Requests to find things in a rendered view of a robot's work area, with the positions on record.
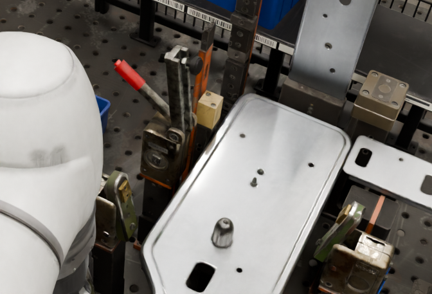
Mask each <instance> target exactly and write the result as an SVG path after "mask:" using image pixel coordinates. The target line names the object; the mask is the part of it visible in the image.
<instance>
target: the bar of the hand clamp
mask: <svg viewBox="0 0 432 294"><path fill-rule="evenodd" d="M160 59H162V60H165V63H166V77H167V86H168V101H169V109H170V125H171V127H175V128H177V129H179V130H181V131H182V132H183V133H184V142H185V124H184V121H186V122H187V124H188V128H187V130H186V131H188V132H192V130H193V124H192V102H191V90H190V73H191V74H192V75H198V74H199V73H200V72H201V70H202V68H203V60H202V58H201V57H198V56H196V57H194V58H193V59H192V60H190V58H189V56H188V48H184V47H182V46H178V45H175V46H174V48H173V49H172V50H171V52H166V53H161V55H160Z"/></svg>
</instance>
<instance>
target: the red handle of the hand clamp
mask: <svg viewBox="0 0 432 294"><path fill-rule="evenodd" d="M114 65H115V68H114V70H115V71H116V72H117V73H118V74H119V75H120V76H121V77H122V78H123V79H124V80H125V81H126V82H127V83H128V84H129V85H131V86H132V87H133V88H134V89H135V90H136V91H138V92H139V93H140V94H141V95H142V96H143V97H144V98H145V99H146V100H147V101H148V102H149V103H150V104H151V105H152V106H153V107H154V108H155V109H156V110H157V111H158V112H159V113H160V114H161V115H163V116H164V117H165V118H166V119H167V120H168V121H169V122H170V109H169V105H168V104H167V103H166V102H165V101H164V100H163V99H162V98H161V97H160V96H159V95H158V94H157V93H156V92H155V91H154V90H153V89H152V88H151V87H150V86H149V85H148V84H146V83H145V80H144V79H143V78H142V77H141V76H140V75H139V74H138V73H137V72H136V71H134V70H133V69H132V68H131V67H130V66H129V65H128V64H127V63H126V62H125V61H124V60H122V61H120V60H117V61H116V62H115V63H114ZM187 128H188V124H187V122H186V121H184V131H186V130H187Z"/></svg>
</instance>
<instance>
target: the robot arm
mask: <svg viewBox="0 0 432 294"><path fill-rule="evenodd" d="M102 169H103V135H102V124H101V119H100V112H99V108H98V104H97V101H96V97H95V93H94V91H93V88H92V85H91V83H90V81H89V78H88V76H87V74H86V72H85V70H84V68H83V66H82V65H81V63H80V61H79V60H78V58H77V57H76V55H75V54H74V53H73V51H72V50H71V49H70V48H69V47H67V46H66V45H65V44H63V43H61V42H57V41H54V40H52V39H49V38H47V37H43V36H41V35H36V34H34V33H26V32H0V294H91V286H90V284H89V283H88V281H87V279H86V275H87V269H88V265H89V252H90V251H91V249H93V246H94V244H95V239H96V220H95V212H96V197H97V195H98V192H99V190H100V185H101V180H102Z"/></svg>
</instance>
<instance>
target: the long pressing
mask: <svg viewBox="0 0 432 294"><path fill-rule="evenodd" d="M240 134H244V135H245V137H244V138H241V137H240ZM351 150H352V141H351V139H350V137H349V135H348V134H347V133H346V132H344V130H342V129H340V128H338V127H336V126H334V125H331V124H328V123H326V122H324V121H321V120H318V119H317V118H314V117H312V116H309V115H306V114H305V113H302V112H300V111H297V110H295V109H293V108H290V107H287V106H285V105H283V104H280V103H278V102H275V101H274V100H271V99H268V98H266V97H264V96H260V95H257V94H254V93H245V94H243V95H241V96H240V97H238V99H237V100H236V102H235V103H234V104H233V106H232V108H231V109H230V111H229V112H228V114H227V115H226V117H225V118H224V119H223V121H222V123H221V124H220V126H219V128H218V129H217V130H216V132H215V134H214V135H213V136H212V138H211V140H210V141H209V142H208V144H207V146H206V147H205V148H204V150H203V152H202V153H201V155H200V156H199V157H198V159H197V161H196V162H195V163H194V165H193V167H192V168H191V170H190V171H189V173H188V174H187V176H186V178H185V179H184V180H183V182H182V184H181V185H180V186H179V188H178V189H177V191H176V192H175V194H174V195H173V197H172V199H171V200H170V201H169V203H168V205H167V206H166V207H165V209H164V211H163V212H162V214H161V215H160V217H159V218H158V220H157V221H156V223H155V224H154V226H153V227H152V229H151V230H150V232H149V233H148V235H147V236H146V238H145V239H144V241H143V243H142V245H141V250H140V260H141V264H142V267H143V270H144V272H145V275H146V278H147V281H148V284H149V286H150V290H151V292H152V294H282V293H283V292H284V289H285V287H286V285H287V283H288V281H289V279H290V277H291V275H292V273H293V271H294V269H295V267H296V265H297V263H298V260H299V258H300V256H301V254H302V252H303V250H304V248H305V246H306V244H307V241H308V240H309V237H310V236H311V233H312V231H313V230H314V227H315V225H316V223H317V221H318V219H319V217H320V215H321V213H322V211H323V208H324V206H325V204H326V202H327V200H328V198H329V196H330V194H331V192H332V189H333V188H334V185H335V184H336V181H337V180H338V178H339V175H340V173H341V171H342V169H343V166H344V164H345V162H346V160H347V158H348V155H349V154H350V151H351ZM310 163H312V164H313V165H314V166H313V167H309V164H310ZM259 169H263V171H264V174H263V175H260V174H258V172H257V171H258V170H259ZM254 177H256V178H257V182H256V183H257V186H256V187H252V186H251V185H250V183H251V182H252V180H253V178H254ZM223 217H227V218H229V219H231V220H232V222H233V224H234V234H233V239H232V243H231V245H230V246H228V247H227V248H219V247H217V246H215V245H214V244H213V242H212V235H213V229H214V226H215V224H216V222H217V221H218V220H219V219H220V218H223ZM199 263H203V264H205V265H208V266H210V267H212V268H213V269H214V274H213V276H212V278H211V279H210V281H209V283H208V285H207V287H206V289H205V290H204V291H203V292H196V291H194V290H192V289H190V288H188V287H187V285H186V282H187V280H188V278H189V277H190V275H191V274H192V272H193V270H194V268H195V267H196V265H197V264H199ZM237 268H241V269H242V272H241V273H238V272H237Z"/></svg>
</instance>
